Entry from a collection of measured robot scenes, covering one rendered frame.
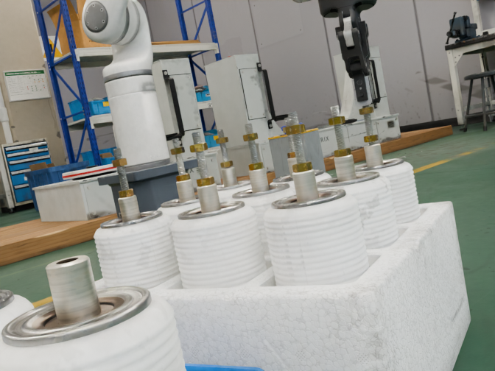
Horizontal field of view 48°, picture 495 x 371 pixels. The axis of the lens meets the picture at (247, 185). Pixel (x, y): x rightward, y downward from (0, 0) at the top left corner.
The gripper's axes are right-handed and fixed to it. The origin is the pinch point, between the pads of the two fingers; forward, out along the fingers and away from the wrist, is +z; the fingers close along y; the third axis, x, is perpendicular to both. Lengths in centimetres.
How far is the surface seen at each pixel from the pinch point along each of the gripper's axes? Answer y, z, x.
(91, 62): 463, -104, 326
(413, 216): -2.5, 17.3, -4.1
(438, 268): -8.7, 22.8, -6.3
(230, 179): 3.8, 9.3, 22.4
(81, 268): -54, 8, 10
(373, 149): -1.1, 7.9, -0.2
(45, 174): 327, 5, 310
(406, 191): -3.0, 13.8, -3.7
